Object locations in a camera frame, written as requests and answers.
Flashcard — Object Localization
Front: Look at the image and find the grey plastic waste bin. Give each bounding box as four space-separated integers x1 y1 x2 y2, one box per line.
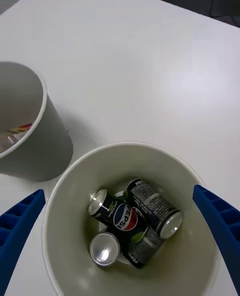
0 61 74 183

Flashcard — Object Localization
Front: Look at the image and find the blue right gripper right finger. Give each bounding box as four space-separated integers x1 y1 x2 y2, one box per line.
192 184 240 296

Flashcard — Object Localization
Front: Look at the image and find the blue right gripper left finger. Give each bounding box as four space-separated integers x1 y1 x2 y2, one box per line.
0 188 47 296

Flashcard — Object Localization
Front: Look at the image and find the black drink can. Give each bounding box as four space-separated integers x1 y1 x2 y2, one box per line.
125 178 184 240
89 225 165 270
87 188 149 232

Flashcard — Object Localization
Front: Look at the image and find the clear plastic bottle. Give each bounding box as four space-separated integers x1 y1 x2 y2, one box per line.
0 122 34 152

